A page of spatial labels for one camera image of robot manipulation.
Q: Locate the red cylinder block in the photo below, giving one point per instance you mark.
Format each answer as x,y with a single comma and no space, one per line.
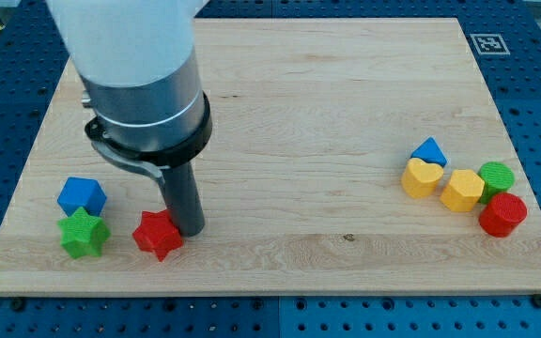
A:
503,214

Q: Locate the green star block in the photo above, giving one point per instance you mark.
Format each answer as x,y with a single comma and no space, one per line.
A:
83,234

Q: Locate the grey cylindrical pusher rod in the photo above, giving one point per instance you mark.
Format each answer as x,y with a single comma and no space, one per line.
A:
180,194

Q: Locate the blue cube block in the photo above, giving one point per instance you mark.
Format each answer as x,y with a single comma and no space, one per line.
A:
82,192

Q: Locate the wooden board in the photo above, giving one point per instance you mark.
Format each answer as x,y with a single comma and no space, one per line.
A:
313,123

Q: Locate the white fiducial marker tag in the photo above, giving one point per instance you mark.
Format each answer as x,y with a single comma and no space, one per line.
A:
489,44

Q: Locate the red star block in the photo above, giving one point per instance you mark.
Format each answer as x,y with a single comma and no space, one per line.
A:
157,234

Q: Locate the yellow hexagon block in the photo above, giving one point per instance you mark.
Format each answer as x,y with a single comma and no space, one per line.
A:
463,190

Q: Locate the yellow heart block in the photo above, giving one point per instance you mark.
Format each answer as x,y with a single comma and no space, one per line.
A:
420,179

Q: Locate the blue triangle block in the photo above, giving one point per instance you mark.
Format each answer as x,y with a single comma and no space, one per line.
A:
430,152

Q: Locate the green cylinder block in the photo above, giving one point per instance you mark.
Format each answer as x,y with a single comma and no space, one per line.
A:
497,177

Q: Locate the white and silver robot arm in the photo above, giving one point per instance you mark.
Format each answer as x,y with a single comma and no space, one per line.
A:
138,64

